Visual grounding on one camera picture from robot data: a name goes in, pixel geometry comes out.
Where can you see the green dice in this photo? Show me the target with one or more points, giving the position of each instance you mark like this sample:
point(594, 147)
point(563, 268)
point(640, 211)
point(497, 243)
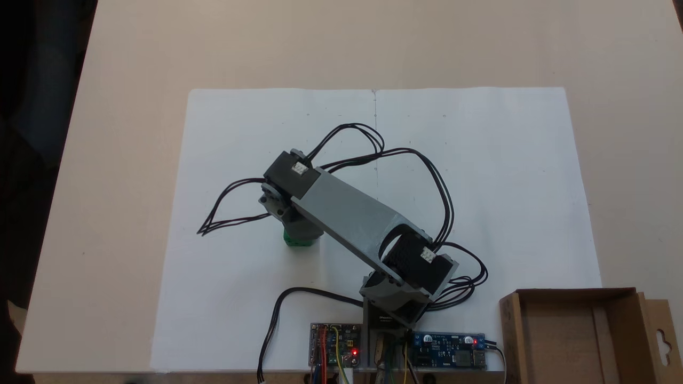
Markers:
point(292, 240)

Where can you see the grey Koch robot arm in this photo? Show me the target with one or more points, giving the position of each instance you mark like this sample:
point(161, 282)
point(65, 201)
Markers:
point(352, 213)

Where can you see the white paper sheet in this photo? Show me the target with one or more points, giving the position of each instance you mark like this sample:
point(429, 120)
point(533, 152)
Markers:
point(240, 133)

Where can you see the blue circuit board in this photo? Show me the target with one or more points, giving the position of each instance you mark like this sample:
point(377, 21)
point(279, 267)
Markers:
point(448, 349)

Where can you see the brown cardboard box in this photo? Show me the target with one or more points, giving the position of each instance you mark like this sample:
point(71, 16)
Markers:
point(560, 341)

